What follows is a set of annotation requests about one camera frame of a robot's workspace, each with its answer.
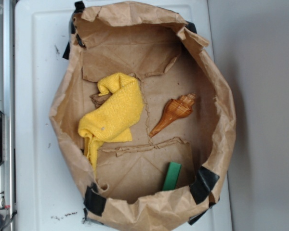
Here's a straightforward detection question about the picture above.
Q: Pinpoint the brown spiral seashell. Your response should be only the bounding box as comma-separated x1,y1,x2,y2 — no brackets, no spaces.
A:
149,93,196,138

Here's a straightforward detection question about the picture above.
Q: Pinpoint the yellow cloth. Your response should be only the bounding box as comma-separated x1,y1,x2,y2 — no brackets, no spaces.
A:
78,73,144,170

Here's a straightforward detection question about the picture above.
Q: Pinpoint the green rectangular block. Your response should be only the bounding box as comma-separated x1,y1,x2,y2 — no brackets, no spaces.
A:
162,162,182,191

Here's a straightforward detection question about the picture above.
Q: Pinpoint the brown paper bag bin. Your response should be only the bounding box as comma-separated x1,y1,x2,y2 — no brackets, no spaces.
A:
50,1,236,231

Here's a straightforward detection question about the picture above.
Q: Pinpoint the silver aluminium frame rail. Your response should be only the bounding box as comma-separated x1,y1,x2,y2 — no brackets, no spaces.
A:
0,0,17,231

